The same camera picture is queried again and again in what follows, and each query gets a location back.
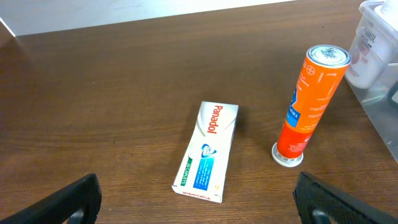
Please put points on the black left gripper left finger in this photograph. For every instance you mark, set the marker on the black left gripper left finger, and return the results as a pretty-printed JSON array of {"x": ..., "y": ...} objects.
[{"x": 79, "y": 202}]

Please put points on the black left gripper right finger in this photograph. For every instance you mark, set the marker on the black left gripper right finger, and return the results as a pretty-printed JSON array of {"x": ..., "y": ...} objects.
[{"x": 320, "y": 202}]

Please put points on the white Panadol box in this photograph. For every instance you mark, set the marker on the white Panadol box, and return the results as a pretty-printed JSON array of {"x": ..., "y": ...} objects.
[{"x": 202, "y": 172}]

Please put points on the orange effervescent tablet tube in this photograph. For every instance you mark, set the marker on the orange effervescent tablet tube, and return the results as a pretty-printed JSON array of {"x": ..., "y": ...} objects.
[{"x": 323, "y": 68}]

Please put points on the frosted white plastic bottle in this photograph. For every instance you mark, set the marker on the frosted white plastic bottle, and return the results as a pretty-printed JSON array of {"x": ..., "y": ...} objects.
[{"x": 375, "y": 43}]

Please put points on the clear plastic container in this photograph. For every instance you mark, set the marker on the clear plastic container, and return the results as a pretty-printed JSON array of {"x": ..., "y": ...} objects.
[{"x": 380, "y": 104}]

